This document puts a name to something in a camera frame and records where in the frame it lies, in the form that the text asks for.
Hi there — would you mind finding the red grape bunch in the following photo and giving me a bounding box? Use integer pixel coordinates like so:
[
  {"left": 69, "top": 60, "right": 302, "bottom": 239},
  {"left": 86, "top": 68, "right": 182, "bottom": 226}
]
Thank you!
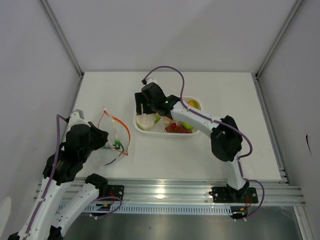
[{"left": 165, "top": 122, "right": 193, "bottom": 134}]

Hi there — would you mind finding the green yellow mango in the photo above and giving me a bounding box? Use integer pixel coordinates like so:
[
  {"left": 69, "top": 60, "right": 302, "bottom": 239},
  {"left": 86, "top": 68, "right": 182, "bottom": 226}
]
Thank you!
[{"left": 187, "top": 100, "right": 201, "bottom": 110}]

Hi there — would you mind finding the clear orange zip top bag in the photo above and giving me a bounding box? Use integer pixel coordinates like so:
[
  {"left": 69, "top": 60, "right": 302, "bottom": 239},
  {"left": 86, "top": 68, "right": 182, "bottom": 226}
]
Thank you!
[{"left": 90, "top": 108, "right": 131, "bottom": 169}]

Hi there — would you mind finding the green leafy vegetable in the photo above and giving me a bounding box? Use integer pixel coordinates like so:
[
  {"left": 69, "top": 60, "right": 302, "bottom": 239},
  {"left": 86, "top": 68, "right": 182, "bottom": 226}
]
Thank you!
[{"left": 102, "top": 139, "right": 127, "bottom": 167}]

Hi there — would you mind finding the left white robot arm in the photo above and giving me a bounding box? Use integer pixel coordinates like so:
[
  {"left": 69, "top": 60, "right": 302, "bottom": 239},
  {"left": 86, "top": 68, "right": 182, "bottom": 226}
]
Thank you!
[{"left": 8, "top": 122, "right": 109, "bottom": 240}]

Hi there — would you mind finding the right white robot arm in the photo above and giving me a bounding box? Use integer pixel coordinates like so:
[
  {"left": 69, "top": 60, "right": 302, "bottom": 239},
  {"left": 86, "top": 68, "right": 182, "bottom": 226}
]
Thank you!
[{"left": 134, "top": 82, "right": 249, "bottom": 202}]

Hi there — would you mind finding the white perforated plastic basket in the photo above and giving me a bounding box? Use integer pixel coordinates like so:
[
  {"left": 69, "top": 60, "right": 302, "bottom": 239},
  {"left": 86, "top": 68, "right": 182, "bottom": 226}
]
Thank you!
[{"left": 133, "top": 92, "right": 199, "bottom": 138}]

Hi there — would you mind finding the green apple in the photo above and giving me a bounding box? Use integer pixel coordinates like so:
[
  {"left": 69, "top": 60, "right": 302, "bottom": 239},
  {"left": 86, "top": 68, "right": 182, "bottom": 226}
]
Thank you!
[{"left": 180, "top": 121, "right": 194, "bottom": 130}]

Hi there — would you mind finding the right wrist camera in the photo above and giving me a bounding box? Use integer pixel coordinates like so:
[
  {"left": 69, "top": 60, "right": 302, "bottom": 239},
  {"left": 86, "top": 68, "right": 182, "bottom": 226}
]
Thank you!
[{"left": 141, "top": 77, "right": 158, "bottom": 86}]

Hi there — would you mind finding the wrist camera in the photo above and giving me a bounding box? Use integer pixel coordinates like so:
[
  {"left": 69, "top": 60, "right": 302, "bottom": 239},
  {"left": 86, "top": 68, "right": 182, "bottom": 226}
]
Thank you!
[
  {"left": 141, "top": 77, "right": 158, "bottom": 86},
  {"left": 66, "top": 109, "right": 85, "bottom": 127}
]

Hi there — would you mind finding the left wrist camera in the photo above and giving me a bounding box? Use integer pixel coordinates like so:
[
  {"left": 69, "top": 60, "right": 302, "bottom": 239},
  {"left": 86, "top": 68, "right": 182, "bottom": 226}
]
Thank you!
[{"left": 66, "top": 109, "right": 85, "bottom": 127}]

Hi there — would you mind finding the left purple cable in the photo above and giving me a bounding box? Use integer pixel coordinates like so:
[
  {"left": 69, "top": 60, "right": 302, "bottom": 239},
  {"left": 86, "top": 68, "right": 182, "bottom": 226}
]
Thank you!
[{"left": 23, "top": 114, "right": 70, "bottom": 238}]

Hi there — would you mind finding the purple cable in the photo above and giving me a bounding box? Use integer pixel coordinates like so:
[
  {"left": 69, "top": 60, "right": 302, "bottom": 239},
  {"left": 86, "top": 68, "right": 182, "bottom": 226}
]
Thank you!
[
  {"left": 23, "top": 114, "right": 70, "bottom": 238},
  {"left": 144, "top": 65, "right": 265, "bottom": 221}
]

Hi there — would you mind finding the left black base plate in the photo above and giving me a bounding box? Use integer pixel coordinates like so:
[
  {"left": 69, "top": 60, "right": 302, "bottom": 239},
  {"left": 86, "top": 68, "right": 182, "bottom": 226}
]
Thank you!
[{"left": 106, "top": 185, "right": 125, "bottom": 200}]

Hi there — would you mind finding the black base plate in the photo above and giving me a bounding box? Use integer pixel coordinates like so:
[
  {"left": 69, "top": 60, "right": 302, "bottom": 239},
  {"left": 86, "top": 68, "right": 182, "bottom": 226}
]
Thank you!
[
  {"left": 208, "top": 186, "right": 259, "bottom": 204},
  {"left": 106, "top": 185, "right": 125, "bottom": 200}
]

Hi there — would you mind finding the slotted cable duct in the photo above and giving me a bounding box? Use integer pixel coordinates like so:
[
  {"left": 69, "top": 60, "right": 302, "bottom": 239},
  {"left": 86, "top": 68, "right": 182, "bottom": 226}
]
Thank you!
[{"left": 84, "top": 203, "right": 233, "bottom": 216}]

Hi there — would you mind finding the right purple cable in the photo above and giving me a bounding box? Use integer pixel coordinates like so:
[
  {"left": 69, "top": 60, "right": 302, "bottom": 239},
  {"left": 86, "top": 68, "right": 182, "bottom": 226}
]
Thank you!
[{"left": 144, "top": 65, "right": 265, "bottom": 221}]

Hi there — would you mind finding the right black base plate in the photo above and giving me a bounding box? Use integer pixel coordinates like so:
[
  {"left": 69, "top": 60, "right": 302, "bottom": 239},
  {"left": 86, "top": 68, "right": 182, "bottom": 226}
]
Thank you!
[{"left": 208, "top": 186, "right": 259, "bottom": 204}]

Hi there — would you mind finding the left aluminium frame post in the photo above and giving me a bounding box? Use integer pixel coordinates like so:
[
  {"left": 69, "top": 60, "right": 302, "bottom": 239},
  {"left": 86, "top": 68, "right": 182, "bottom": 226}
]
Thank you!
[{"left": 38, "top": 0, "right": 85, "bottom": 78}]

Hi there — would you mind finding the aluminium frame post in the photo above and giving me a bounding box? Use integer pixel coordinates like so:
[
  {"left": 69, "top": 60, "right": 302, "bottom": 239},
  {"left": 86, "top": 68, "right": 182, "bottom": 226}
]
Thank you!
[
  {"left": 255, "top": 0, "right": 307, "bottom": 80},
  {"left": 38, "top": 0, "right": 85, "bottom": 78}
]

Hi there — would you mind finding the aluminium rail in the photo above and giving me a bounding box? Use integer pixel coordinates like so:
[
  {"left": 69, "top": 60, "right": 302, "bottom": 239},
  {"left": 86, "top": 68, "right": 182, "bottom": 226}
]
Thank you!
[{"left": 108, "top": 179, "right": 306, "bottom": 206}]

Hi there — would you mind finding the right aluminium frame post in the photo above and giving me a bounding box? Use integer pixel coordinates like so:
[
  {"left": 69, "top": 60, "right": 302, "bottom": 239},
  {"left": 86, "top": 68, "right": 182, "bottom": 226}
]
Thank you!
[{"left": 255, "top": 0, "right": 307, "bottom": 80}]

